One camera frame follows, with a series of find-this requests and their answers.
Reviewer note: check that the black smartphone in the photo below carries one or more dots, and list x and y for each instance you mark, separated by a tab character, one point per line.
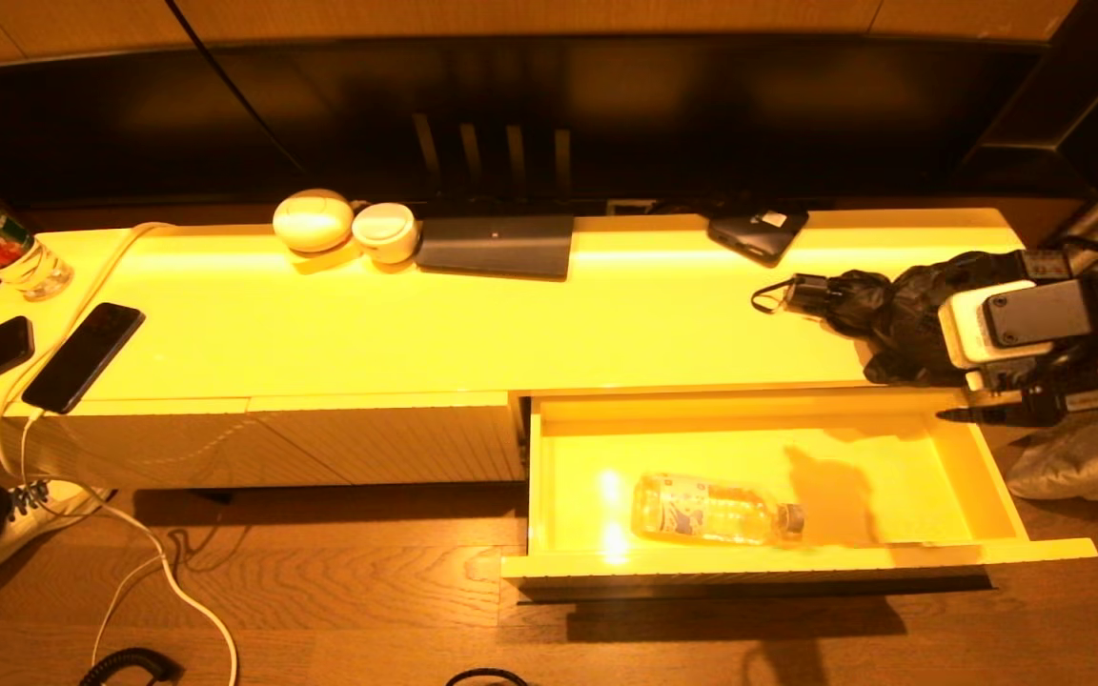
82	355

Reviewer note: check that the grey curtain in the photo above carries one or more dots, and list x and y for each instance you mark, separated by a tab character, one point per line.
1092	457

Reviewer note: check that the dark wooden shelf unit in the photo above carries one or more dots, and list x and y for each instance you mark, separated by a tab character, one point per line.
1083	95

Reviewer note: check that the small black labelled device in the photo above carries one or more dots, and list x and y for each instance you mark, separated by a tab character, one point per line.
759	236

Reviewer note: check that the dark grey flat box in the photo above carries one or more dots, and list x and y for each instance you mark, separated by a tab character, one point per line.
497	244

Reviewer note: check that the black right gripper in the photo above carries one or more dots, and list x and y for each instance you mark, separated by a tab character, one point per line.
1073	391

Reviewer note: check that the black television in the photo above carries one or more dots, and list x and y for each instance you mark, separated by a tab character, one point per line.
701	105

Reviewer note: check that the clear bottle with white cap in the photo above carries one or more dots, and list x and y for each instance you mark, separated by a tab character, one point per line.
711	510

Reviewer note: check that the cream white drawer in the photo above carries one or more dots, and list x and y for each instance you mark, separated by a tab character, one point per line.
587	448

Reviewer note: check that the white oval case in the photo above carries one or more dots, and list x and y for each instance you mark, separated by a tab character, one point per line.
313	221

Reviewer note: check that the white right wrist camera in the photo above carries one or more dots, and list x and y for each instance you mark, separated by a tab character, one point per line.
1006	324

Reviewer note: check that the black umbrella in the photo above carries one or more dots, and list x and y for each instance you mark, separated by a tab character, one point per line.
892	305

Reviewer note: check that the white round lidded cup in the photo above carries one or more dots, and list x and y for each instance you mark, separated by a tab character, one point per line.
385	230

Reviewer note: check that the white sneaker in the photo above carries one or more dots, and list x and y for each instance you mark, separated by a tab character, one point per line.
34	519

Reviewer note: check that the beige wooden cabinet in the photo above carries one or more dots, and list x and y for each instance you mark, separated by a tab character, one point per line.
416	333

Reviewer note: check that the clear bottle with colourful label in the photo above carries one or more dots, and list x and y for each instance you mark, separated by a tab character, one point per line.
6	250

